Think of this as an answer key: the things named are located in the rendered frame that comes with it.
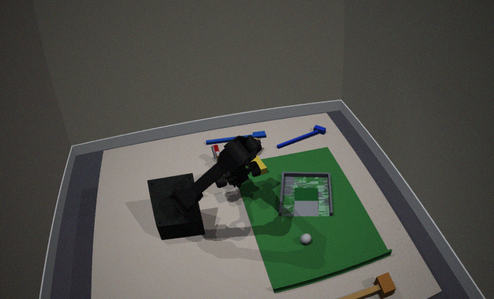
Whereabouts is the yellow rectangular block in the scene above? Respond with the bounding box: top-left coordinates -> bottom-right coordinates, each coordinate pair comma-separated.
252,156 -> 267,175

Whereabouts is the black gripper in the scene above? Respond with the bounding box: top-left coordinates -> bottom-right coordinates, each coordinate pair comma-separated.
215,161 -> 261,188

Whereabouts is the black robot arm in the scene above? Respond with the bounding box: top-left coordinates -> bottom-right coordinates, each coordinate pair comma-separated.
169,135 -> 262,216

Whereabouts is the brown rectangular bar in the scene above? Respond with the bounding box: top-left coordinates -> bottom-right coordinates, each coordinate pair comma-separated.
339,272 -> 396,299

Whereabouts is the grey ball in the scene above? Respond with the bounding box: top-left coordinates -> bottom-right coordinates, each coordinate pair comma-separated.
300,233 -> 311,244

